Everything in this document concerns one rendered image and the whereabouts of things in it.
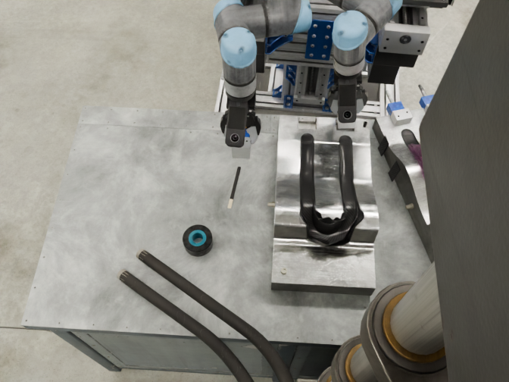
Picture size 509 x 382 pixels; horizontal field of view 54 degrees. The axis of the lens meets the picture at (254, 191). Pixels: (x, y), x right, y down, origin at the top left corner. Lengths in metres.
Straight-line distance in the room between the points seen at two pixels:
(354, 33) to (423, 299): 0.79
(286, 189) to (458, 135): 1.08
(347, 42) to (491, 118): 0.94
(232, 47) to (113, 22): 2.13
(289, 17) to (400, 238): 0.66
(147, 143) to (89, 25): 1.70
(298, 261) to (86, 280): 0.56
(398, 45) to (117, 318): 1.13
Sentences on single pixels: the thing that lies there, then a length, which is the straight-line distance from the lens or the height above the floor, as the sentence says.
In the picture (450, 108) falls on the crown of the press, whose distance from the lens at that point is 0.29.
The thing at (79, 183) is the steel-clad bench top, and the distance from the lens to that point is 1.55.
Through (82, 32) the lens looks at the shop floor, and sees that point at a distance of 3.16.
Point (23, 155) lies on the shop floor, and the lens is 2.71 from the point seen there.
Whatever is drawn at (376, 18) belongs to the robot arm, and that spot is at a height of 1.28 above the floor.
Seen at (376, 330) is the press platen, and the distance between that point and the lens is 0.56.
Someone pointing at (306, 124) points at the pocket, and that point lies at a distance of 1.51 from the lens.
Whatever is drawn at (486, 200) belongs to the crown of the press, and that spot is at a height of 1.88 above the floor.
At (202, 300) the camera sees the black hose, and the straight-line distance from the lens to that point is 1.25.
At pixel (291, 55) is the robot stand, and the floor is 0.73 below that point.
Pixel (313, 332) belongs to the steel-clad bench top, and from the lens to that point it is 1.31.
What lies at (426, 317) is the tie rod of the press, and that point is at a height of 1.64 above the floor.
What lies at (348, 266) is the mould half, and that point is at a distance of 1.31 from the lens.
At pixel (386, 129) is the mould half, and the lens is 1.55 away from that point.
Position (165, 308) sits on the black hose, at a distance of 1.28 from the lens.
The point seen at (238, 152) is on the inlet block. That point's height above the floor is 0.93.
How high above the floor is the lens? 2.07
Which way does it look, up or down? 61 degrees down
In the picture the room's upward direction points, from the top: straight up
